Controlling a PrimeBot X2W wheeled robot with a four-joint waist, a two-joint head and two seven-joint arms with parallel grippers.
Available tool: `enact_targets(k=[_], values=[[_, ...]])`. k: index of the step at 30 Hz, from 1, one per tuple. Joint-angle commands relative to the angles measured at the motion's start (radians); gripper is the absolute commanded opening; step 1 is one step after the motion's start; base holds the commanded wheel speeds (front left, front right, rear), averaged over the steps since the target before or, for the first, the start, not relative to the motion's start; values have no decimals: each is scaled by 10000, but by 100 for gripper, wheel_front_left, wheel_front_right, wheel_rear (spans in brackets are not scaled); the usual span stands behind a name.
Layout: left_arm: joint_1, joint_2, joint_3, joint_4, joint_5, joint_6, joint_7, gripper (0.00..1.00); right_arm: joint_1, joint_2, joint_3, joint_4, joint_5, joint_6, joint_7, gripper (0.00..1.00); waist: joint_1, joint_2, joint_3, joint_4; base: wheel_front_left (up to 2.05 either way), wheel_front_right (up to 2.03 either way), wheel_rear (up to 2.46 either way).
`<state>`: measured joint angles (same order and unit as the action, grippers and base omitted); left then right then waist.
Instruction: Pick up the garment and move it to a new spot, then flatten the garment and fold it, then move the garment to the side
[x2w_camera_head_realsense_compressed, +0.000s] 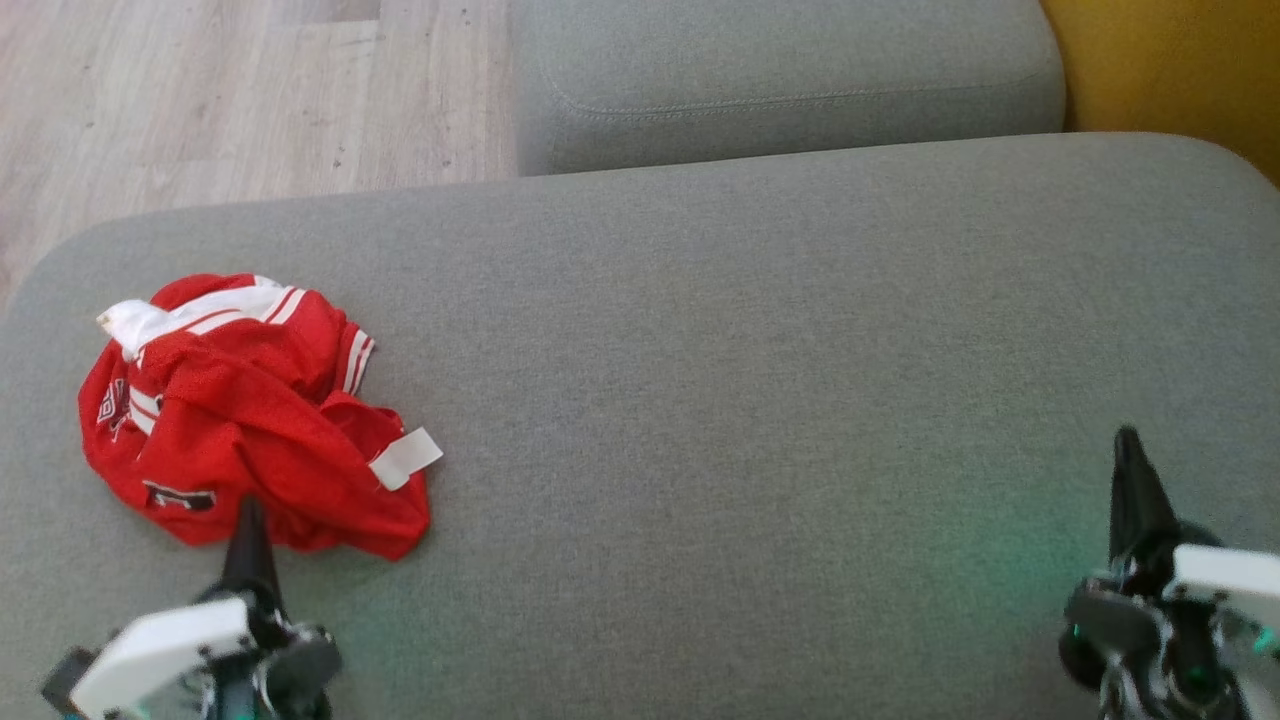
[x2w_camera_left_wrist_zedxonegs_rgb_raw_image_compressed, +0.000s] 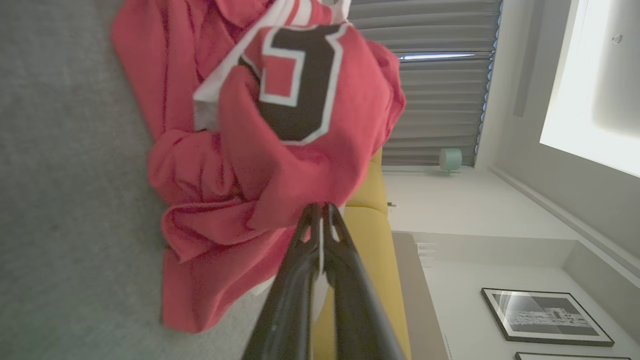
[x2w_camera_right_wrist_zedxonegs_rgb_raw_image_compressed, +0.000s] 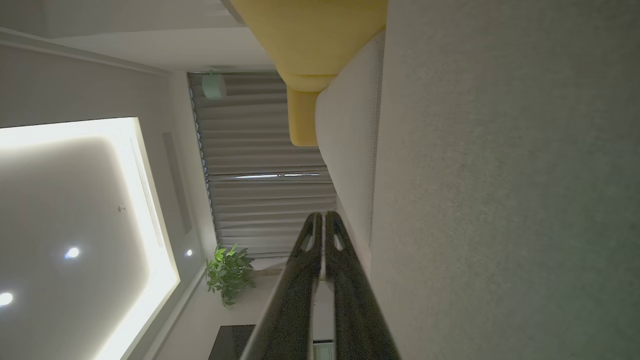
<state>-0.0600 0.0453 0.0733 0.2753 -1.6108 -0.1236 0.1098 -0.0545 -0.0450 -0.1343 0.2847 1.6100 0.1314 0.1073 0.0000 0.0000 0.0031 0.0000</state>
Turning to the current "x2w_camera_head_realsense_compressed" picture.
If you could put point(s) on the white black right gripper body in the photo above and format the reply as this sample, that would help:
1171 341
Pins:
1230 580

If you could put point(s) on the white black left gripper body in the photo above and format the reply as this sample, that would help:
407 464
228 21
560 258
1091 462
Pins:
170 645

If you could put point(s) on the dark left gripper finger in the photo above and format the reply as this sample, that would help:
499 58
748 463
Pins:
260 570
241 560

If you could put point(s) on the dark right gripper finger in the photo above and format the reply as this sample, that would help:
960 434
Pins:
1126 510
1157 530

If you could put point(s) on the red basketball jersey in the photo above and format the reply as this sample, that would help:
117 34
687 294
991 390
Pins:
260 400

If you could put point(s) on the large grey sofa cushion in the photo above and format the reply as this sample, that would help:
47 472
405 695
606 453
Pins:
700 400

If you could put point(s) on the yellow sofa backrest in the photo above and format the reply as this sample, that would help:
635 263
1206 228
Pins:
1180 70

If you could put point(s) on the small grey sofa cushion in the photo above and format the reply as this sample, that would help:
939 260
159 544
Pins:
780 60

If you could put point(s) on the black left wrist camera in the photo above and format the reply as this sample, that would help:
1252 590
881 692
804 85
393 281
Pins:
68 685

